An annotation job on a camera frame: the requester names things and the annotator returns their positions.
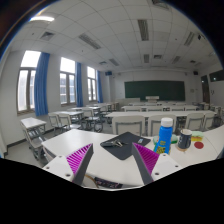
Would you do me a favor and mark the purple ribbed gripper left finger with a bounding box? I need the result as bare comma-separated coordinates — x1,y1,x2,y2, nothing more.
66,144,93,185

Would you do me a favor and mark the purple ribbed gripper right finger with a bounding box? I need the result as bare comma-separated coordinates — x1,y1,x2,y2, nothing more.
132,143,159,185

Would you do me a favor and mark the blue bottle white cap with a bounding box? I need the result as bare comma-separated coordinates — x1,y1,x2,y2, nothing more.
157,117,173,154

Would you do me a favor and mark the black mouse pad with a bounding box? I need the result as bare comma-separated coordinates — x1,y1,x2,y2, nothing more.
100,132,150,160

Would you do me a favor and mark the bunch of keys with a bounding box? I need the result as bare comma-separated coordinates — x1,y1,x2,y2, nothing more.
100,140,128,147

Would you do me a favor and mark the white chair front centre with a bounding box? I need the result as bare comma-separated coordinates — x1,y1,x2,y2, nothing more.
148,114,176,137

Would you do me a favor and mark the white chair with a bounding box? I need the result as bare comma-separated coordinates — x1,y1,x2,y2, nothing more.
185,113,204,131
112,115,145,136
148,114,176,137

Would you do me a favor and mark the dark blue cup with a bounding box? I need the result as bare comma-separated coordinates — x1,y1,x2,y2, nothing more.
177,129,192,151

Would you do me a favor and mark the white chair front left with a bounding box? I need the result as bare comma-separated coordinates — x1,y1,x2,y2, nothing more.
112,115,145,136

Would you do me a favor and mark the red round coaster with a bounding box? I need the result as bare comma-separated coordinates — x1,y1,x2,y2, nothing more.
194,141,204,149

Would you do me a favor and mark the green yellow sponge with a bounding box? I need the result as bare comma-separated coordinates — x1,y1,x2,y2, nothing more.
191,131,204,141

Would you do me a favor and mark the white podium desk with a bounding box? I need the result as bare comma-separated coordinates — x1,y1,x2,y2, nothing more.
146,96,159,102

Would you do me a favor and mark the white chair front right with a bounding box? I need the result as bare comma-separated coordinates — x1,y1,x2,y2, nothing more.
185,113,204,131

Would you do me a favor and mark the green chalkboard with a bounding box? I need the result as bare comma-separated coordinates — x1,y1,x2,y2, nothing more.
124,80,185,101

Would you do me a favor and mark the blue curtain middle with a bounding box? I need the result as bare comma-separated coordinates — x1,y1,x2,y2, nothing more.
76,62,83,107

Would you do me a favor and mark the blue curtain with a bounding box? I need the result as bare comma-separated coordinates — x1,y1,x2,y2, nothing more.
76,62,83,107
34,52,50,116
97,70,103,103

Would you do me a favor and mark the blue curtain right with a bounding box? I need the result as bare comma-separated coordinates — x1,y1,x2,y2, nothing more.
97,70,103,103

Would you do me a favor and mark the blue curtain left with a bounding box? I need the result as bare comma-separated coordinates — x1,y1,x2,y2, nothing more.
34,52,50,116

